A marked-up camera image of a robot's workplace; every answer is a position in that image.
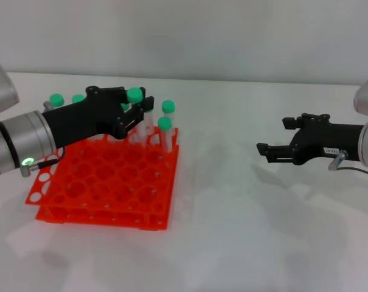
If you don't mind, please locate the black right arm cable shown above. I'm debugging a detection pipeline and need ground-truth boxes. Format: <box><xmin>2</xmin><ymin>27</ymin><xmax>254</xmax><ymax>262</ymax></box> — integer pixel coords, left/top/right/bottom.
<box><xmin>328</xmin><ymin>150</ymin><xmax>368</xmax><ymax>178</ymax></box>

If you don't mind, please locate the orange test tube rack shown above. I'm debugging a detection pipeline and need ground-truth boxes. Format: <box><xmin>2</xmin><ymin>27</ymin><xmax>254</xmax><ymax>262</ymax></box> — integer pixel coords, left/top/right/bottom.
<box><xmin>24</xmin><ymin>127</ymin><xmax>180</xmax><ymax>232</ymax></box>

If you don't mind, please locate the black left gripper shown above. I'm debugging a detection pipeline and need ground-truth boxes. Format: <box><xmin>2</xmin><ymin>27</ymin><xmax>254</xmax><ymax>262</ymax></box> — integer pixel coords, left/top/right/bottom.
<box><xmin>42</xmin><ymin>86</ymin><xmax>156</xmax><ymax>150</ymax></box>

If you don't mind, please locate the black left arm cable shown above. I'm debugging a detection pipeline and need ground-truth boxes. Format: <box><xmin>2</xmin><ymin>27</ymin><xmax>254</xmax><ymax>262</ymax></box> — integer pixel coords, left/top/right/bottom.
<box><xmin>20</xmin><ymin>147</ymin><xmax>66</xmax><ymax>178</ymax></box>

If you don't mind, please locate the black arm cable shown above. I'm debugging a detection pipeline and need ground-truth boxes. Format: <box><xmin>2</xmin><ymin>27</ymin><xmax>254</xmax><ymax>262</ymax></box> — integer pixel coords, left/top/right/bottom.
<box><xmin>328</xmin><ymin>150</ymin><xmax>368</xmax><ymax>178</ymax></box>
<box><xmin>20</xmin><ymin>147</ymin><xmax>66</xmax><ymax>178</ymax></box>

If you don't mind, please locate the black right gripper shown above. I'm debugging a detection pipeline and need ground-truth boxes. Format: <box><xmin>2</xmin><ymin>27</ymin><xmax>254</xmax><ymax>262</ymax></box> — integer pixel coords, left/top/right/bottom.
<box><xmin>256</xmin><ymin>113</ymin><xmax>367</xmax><ymax>166</ymax></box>

